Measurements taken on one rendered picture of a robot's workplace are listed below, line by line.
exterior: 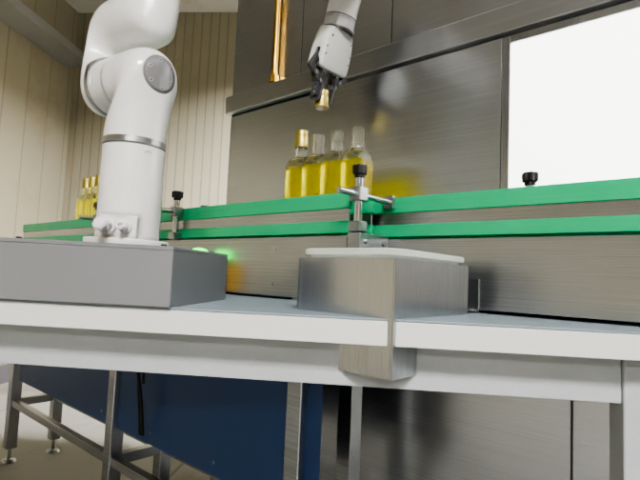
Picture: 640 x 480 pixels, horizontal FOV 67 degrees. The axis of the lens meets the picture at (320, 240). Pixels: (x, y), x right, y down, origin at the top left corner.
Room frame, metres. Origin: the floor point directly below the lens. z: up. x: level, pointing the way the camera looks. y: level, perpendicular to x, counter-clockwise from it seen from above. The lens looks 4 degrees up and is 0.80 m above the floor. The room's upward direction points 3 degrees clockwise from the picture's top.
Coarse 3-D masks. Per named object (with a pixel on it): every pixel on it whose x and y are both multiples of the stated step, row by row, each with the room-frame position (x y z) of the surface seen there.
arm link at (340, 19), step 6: (330, 12) 1.10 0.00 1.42; (336, 12) 1.09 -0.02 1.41; (330, 18) 1.10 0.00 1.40; (336, 18) 1.09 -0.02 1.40; (342, 18) 1.09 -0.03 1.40; (348, 18) 1.10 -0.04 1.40; (324, 24) 1.12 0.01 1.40; (336, 24) 1.10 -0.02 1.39; (342, 24) 1.10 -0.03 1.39; (348, 24) 1.10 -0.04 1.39; (354, 24) 1.12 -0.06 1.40
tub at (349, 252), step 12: (312, 252) 0.71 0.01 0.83; (324, 252) 0.70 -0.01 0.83; (336, 252) 0.69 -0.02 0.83; (348, 252) 0.67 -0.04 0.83; (360, 252) 0.66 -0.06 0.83; (372, 252) 0.64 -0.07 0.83; (384, 252) 0.64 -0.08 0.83; (396, 252) 0.63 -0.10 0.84; (408, 252) 0.64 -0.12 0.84; (420, 252) 0.67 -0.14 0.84; (456, 264) 0.77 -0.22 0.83
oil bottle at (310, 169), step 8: (304, 160) 1.15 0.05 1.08; (312, 160) 1.13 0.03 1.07; (320, 160) 1.13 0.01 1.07; (304, 168) 1.15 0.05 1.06; (312, 168) 1.13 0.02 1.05; (304, 176) 1.15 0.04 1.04; (312, 176) 1.13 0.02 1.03; (304, 184) 1.15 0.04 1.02; (312, 184) 1.13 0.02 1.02; (304, 192) 1.15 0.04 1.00; (312, 192) 1.13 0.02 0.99
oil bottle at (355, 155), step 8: (352, 152) 1.07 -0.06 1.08; (360, 152) 1.06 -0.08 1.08; (368, 152) 1.08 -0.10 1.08; (344, 160) 1.08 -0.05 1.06; (352, 160) 1.06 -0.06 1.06; (360, 160) 1.06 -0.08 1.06; (368, 160) 1.08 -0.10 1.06; (344, 168) 1.08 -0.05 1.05; (368, 168) 1.08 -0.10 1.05; (344, 176) 1.08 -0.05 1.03; (352, 176) 1.06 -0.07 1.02; (368, 176) 1.08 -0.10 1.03; (344, 184) 1.08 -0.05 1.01; (352, 184) 1.06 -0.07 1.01; (368, 184) 1.08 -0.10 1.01
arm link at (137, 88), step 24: (144, 48) 0.73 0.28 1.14; (96, 72) 0.75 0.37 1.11; (120, 72) 0.71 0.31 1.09; (144, 72) 0.71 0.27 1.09; (168, 72) 0.74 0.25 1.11; (96, 96) 0.77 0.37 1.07; (120, 96) 0.71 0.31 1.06; (144, 96) 0.72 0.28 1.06; (168, 96) 0.75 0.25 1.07; (120, 120) 0.72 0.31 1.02; (144, 120) 0.72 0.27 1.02; (168, 120) 0.77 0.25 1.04; (144, 144) 0.73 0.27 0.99
